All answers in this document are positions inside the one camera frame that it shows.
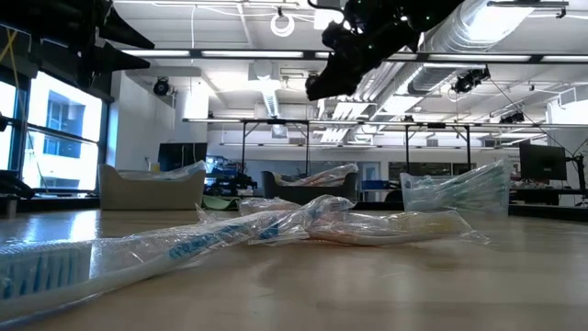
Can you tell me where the dark office desk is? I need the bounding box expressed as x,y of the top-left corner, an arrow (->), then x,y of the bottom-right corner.
509,187 -> 588,209

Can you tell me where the black monitor stand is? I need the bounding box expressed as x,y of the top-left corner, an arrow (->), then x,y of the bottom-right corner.
567,154 -> 588,208

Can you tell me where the black curved object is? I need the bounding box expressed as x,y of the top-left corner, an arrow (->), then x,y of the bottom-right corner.
0,168 -> 37,200

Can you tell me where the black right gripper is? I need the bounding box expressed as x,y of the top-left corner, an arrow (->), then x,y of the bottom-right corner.
305,0 -> 465,101

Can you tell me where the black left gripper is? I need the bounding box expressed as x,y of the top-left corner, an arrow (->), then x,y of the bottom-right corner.
27,0 -> 156,88

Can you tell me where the translucent white plastic bin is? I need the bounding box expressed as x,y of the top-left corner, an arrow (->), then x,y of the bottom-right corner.
97,164 -> 207,211

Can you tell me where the clear plastic bin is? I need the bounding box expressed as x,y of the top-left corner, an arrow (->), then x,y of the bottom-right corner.
399,160 -> 512,217

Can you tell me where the black monitor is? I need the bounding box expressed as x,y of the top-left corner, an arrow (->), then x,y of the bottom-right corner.
157,142 -> 209,174
518,143 -> 569,182

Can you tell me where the green toothbrush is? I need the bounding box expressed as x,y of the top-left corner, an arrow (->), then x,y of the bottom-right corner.
406,177 -> 504,213
413,161 -> 506,208

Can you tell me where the green folded cloth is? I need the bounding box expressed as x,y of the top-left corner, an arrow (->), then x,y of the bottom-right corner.
203,195 -> 241,211

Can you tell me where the black overhead frame beam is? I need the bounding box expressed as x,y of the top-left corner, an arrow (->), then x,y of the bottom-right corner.
119,47 -> 588,64

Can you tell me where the teal plastic bin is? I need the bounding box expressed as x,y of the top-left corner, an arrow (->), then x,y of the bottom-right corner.
260,170 -> 360,206

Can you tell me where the window with dark frame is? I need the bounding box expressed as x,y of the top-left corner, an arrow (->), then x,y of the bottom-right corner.
0,68 -> 111,192

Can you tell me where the white cable coil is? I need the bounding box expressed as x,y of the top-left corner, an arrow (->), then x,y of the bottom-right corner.
269,12 -> 296,39

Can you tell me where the black metal rig frame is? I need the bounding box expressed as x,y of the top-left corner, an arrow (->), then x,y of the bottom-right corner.
238,118 -> 311,176
403,121 -> 472,175

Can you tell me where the blue equipment pile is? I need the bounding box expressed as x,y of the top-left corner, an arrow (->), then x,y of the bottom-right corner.
206,155 -> 241,179

